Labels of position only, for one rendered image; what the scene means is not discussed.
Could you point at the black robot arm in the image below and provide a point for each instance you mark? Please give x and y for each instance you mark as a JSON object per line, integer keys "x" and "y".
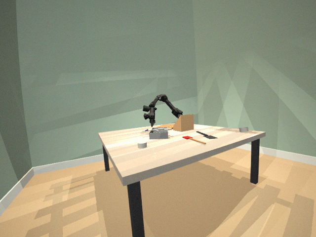
{"x": 163, "y": 98}

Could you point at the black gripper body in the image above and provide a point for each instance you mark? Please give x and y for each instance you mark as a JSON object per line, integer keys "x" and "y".
{"x": 151, "y": 114}

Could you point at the grey short cylinder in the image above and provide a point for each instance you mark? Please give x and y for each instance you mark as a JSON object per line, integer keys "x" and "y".
{"x": 142, "y": 144}

